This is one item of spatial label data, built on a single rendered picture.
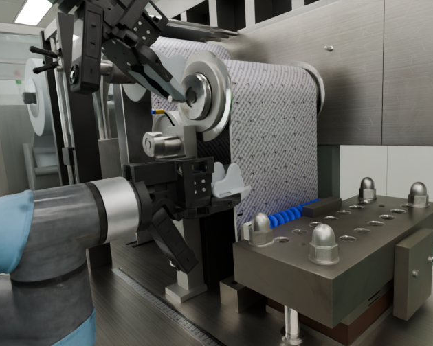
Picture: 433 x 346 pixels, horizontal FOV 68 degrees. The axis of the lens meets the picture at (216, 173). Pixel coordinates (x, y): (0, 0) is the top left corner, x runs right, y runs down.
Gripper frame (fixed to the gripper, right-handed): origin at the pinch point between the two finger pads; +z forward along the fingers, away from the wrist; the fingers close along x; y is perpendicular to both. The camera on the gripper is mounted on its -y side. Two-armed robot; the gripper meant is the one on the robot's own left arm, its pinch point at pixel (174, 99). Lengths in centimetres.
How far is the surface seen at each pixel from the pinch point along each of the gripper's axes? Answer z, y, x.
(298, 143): 22.8, 6.9, -8.4
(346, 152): 234, 140, 114
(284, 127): 17.4, 6.8, -8.4
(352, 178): 250, 121, 108
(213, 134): 6.9, -2.2, -4.8
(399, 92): 28.6, 22.8, -20.8
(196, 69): -0.4, 5.5, -2.3
